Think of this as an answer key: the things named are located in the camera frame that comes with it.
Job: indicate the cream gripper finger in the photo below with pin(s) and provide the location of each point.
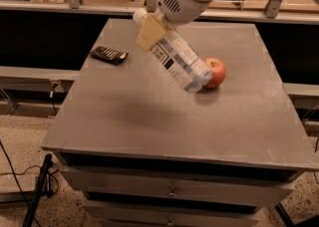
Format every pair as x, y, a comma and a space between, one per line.
151, 31

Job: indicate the clear plastic water bottle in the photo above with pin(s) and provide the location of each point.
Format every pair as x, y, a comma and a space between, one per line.
179, 58

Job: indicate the black chip bag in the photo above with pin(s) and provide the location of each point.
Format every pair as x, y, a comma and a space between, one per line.
107, 55

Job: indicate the red apple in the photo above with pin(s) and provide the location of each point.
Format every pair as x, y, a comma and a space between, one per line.
218, 72

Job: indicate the grey drawer cabinet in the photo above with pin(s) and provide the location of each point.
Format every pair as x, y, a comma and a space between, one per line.
125, 134

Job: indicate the grey low bench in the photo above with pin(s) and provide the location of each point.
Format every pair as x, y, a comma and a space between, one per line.
37, 80

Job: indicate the upper drawer knob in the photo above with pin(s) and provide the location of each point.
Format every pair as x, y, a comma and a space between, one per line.
172, 193

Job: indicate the drawer knob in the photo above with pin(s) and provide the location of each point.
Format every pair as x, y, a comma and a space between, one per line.
172, 193
169, 222

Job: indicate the black tripod leg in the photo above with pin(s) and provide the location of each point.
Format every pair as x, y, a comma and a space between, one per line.
32, 207

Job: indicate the lower drawer knob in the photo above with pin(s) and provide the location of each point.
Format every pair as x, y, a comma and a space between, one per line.
169, 222

